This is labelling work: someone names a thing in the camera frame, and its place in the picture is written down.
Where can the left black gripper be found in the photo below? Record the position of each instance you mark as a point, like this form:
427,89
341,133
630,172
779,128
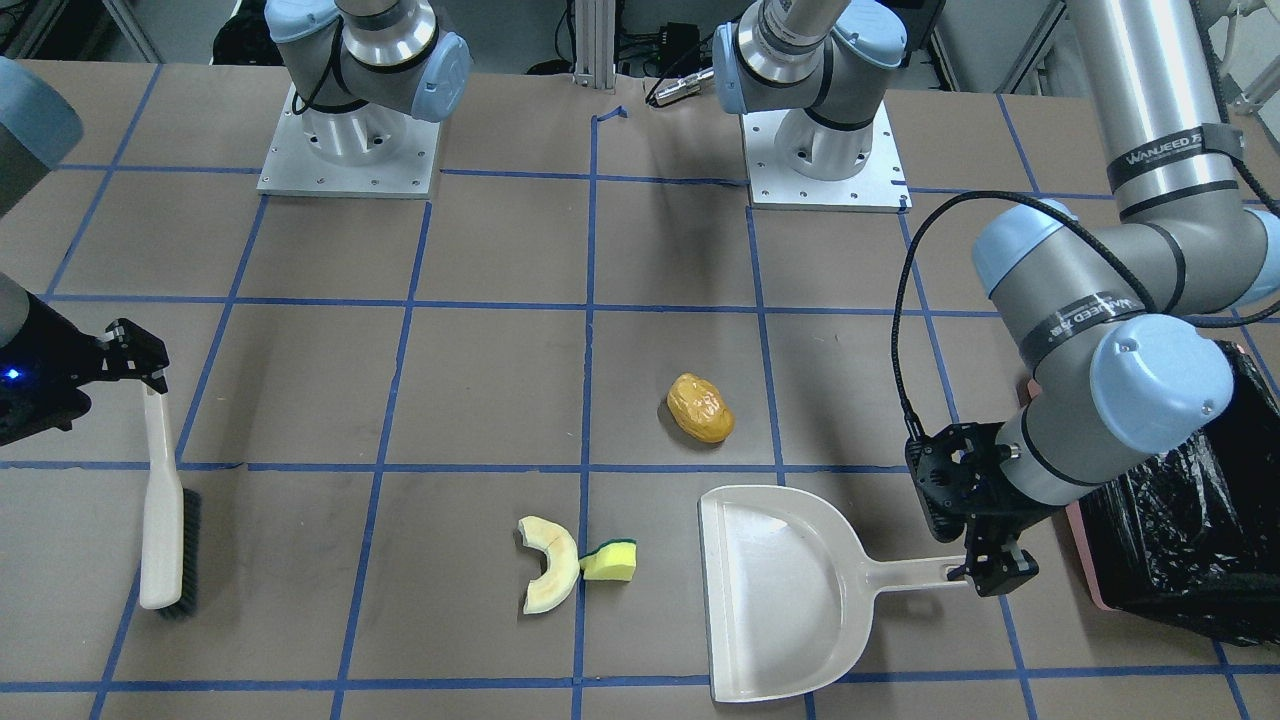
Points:
992,512

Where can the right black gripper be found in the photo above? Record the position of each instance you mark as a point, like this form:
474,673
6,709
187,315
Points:
62,352

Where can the beige brush black bristles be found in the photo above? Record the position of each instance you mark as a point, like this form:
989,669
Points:
170,522

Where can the beige plastic dustpan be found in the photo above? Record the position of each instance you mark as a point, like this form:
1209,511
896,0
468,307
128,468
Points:
790,591

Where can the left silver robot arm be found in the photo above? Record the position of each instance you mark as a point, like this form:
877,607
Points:
1108,322

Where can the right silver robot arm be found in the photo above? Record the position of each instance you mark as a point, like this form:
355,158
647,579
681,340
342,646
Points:
371,82

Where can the bin with black bag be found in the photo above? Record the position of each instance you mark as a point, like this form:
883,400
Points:
1190,538

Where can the yellow potato toy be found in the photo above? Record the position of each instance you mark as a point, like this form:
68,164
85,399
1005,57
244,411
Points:
699,409

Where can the yellow green sponge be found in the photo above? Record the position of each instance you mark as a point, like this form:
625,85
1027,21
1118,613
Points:
612,561

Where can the pale melon slice toy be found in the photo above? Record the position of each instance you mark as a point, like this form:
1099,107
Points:
560,550

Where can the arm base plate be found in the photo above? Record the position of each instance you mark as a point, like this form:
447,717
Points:
370,153
795,164

